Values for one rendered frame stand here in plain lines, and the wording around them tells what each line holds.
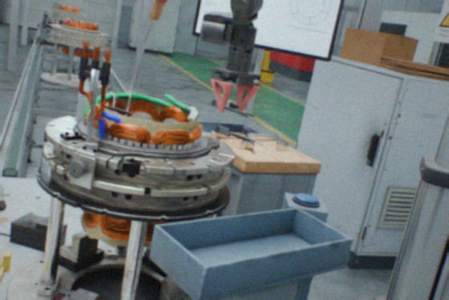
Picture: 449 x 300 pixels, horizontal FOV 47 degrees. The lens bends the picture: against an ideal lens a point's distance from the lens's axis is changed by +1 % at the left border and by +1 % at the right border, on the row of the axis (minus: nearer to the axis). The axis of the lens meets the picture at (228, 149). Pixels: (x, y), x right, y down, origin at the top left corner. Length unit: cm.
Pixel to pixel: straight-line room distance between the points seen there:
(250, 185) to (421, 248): 37
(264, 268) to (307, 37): 137
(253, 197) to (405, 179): 223
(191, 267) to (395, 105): 253
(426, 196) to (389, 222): 248
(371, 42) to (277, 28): 172
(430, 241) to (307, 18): 126
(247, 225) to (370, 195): 242
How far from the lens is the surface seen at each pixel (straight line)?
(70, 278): 102
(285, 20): 190
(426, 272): 79
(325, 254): 68
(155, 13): 85
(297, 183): 107
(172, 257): 60
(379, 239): 326
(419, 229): 77
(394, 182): 315
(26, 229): 116
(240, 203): 100
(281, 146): 111
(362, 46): 360
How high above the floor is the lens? 132
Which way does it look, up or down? 14 degrees down
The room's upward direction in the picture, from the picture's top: 11 degrees clockwise
